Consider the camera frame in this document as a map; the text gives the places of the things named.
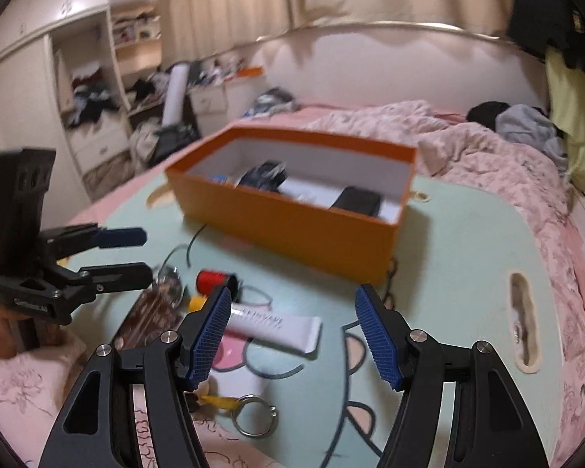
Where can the pile of clothes with bag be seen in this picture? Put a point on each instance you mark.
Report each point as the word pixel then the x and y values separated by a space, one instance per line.
pixel 168 144

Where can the yellow-green cloth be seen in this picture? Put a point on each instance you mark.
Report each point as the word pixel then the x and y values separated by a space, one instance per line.
pixel 573 122

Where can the white nightstand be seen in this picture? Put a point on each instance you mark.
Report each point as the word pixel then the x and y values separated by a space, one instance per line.
pixel 207 102

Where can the dark hanging clothes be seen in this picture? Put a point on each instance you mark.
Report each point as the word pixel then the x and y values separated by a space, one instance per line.
pixel 555 9

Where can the pink floral quilt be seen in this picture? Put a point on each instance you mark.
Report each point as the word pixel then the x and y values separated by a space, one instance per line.
pixel 492 165

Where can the black rectangular case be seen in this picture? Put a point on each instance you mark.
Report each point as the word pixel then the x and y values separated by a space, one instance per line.
pixel 356 200

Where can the orange cardboard box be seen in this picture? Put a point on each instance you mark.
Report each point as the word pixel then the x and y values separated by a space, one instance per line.
pixel 282 226

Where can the green cartoon mat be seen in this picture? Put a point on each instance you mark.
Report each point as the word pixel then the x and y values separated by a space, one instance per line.
pixel 448 253

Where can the white flat item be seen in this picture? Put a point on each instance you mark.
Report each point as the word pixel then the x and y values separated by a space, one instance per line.
pixel 302 189

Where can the white padded headboard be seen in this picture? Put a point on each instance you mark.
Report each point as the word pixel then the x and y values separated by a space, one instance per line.
pixel 370 68

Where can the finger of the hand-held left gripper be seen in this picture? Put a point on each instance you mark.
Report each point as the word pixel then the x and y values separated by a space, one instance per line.
pixel 126 273
pixel 122 238

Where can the small round metal mirror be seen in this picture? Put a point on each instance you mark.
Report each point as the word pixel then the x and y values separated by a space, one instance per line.
pixel 170 285

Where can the brown patterned packet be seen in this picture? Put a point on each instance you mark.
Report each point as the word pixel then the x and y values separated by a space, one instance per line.
pixel 148 314

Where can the grey garment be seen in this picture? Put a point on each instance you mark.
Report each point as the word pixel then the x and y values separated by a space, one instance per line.
pixel 531 129

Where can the white rolled sheet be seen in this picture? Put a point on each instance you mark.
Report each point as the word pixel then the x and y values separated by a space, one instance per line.
pixel 175 97

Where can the small orange box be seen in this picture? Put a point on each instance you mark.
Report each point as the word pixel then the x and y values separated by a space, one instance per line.
pixel 249 72

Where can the small yellow object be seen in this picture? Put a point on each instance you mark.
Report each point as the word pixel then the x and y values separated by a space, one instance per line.
pixel 197 302

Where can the red and black cylinder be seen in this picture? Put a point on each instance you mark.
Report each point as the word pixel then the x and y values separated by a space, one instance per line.
pixel 210 281

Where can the dark patterned item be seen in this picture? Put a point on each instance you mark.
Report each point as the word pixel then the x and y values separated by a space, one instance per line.
pixel 263 174

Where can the pile of clothes in wardrobe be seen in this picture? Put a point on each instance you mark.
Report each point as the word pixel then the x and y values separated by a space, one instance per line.
pixel 90 97

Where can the beige curtains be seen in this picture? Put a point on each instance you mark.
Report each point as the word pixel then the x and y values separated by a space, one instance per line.
pixel 224 5

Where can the small blue item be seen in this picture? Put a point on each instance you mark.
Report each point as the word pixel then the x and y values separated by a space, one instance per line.
pixel 223 179

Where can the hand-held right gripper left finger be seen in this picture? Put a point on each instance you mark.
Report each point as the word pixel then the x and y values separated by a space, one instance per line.
pixel 208 334

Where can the white wardrobe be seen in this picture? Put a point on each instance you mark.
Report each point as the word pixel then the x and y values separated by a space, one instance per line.
pixel 19 83

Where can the dark patterned clothes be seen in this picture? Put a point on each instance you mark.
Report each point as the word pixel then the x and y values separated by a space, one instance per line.
pixel 275 102

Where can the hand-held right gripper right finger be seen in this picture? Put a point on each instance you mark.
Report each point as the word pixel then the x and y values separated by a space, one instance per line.
pixel 376 336

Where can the white cosmetic tube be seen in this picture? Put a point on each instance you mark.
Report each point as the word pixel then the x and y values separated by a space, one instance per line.
pixel 278 325

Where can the black garment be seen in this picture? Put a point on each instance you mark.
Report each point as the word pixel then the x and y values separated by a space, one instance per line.
pixel 487 113

